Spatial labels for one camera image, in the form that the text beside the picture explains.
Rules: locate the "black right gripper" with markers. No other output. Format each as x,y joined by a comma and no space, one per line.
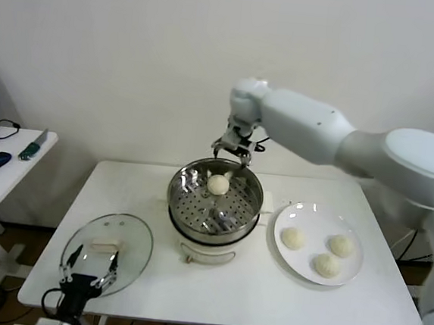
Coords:
248,146

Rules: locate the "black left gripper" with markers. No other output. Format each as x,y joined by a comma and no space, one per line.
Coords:
76,291

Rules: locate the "white steamed baozi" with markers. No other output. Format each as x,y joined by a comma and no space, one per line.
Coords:
293,238
341,245
217,185
327,265

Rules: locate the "glass pot lid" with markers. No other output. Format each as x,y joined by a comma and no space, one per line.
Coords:
109,225

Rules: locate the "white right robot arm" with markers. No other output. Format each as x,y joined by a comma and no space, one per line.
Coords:
301,116

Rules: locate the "steel steamer basket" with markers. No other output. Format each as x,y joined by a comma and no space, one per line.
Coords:
197,210

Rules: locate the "white round plate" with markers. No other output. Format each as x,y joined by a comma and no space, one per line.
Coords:
311,220

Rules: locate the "white side table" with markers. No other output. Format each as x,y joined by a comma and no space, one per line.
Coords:
6,186

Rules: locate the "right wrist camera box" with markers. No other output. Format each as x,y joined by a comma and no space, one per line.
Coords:
231,136

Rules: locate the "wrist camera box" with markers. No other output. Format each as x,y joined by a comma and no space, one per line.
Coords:
48,324
231,136

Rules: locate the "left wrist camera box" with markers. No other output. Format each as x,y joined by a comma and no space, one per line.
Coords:
48,324

